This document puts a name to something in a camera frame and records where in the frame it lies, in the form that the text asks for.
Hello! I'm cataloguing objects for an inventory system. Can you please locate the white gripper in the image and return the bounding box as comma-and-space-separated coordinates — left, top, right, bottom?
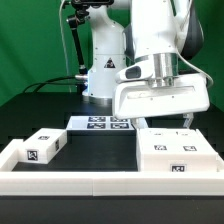
112, 66, 210, 129

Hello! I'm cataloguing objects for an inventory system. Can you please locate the white cabinet body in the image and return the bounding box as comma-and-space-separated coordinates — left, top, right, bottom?
136, 129, 218, 172

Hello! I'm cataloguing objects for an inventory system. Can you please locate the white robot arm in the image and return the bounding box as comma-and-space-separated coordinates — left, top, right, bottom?
83, 0, 213, 128

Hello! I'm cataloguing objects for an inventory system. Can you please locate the white cabinet top block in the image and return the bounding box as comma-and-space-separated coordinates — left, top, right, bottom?
18, 128, 67, 164

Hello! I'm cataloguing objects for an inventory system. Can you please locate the white base tag plate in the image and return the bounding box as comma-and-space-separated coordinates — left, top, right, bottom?
66, 116, 133, 131

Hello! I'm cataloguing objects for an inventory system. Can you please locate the black cable bundle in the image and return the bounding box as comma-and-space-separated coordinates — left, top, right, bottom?
22, 76, 84, 94

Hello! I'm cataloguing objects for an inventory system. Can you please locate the white U-shaped fence frame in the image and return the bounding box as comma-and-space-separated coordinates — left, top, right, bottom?
0, 139, 224, 196

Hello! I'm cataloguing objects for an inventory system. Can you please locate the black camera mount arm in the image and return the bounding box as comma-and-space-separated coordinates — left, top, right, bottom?
67, 0, 114, 94

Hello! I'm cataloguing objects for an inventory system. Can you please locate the white hanging cable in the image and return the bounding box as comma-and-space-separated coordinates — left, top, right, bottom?
58, 0, 73, 93

